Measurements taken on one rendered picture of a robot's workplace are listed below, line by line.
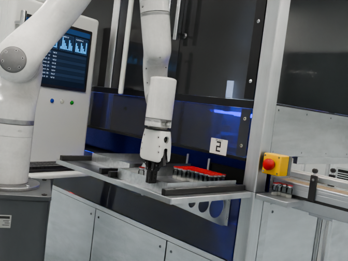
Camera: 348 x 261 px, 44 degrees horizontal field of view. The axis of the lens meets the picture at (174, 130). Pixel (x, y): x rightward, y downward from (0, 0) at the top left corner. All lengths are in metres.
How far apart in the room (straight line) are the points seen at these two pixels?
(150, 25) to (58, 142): 1.05
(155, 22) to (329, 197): 0.82
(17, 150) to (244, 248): 0.86
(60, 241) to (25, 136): 1.41
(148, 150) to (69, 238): 1.31
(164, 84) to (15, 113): 0.44
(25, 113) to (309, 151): 1.13
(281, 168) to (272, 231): 0.32
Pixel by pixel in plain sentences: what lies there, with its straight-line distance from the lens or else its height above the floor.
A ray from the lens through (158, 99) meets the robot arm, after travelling 1.33.
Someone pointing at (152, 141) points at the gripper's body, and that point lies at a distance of 1.35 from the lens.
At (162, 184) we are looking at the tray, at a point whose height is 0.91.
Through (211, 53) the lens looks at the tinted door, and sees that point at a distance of 1.79.
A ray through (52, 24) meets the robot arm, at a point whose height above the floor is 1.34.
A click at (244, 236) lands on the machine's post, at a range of 1.65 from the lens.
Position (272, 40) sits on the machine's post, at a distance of 1.61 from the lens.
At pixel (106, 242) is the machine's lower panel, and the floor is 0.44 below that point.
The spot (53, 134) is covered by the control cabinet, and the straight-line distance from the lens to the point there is 2.19.
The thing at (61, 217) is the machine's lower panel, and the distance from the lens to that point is 2.64.
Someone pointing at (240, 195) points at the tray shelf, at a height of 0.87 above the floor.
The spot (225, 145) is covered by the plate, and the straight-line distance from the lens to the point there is 1.68.
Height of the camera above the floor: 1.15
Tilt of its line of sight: 3 degrees down
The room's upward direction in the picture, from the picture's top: 7 degrees clockwise
